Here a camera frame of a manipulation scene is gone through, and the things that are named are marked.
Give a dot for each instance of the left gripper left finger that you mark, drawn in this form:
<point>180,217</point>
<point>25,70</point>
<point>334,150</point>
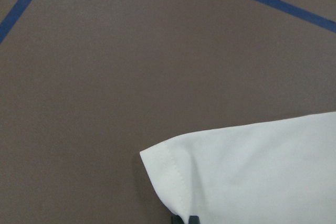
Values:
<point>177,219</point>

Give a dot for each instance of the cream cat print t-shirt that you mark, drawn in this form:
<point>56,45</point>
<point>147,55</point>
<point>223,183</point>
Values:
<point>271,172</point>

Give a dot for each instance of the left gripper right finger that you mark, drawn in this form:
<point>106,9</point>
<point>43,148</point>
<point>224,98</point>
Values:
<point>193,220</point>

